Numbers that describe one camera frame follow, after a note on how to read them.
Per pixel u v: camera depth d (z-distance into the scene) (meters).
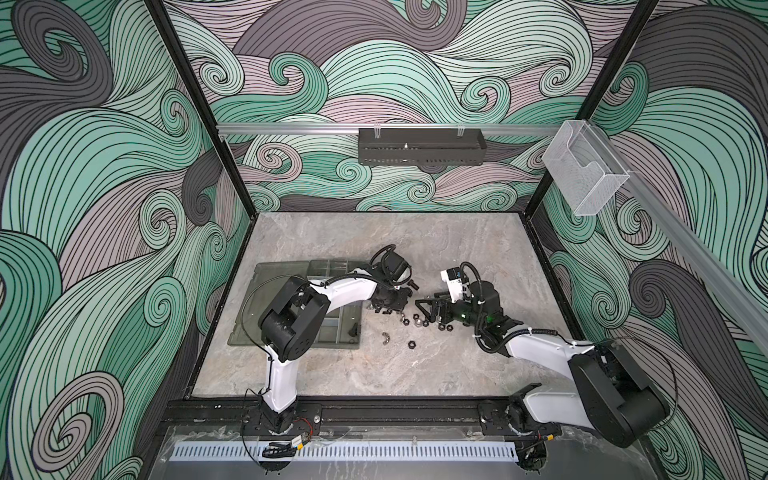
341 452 0.76
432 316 0.76
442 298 0.76
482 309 0.66
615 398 0.42
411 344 0.86
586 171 0.79
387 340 0.86
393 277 0.74
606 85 0.83
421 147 0.96
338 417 0.75
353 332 0.86
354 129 0.94
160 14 0.71
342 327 0.90
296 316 0.51
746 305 0.51
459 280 0.76
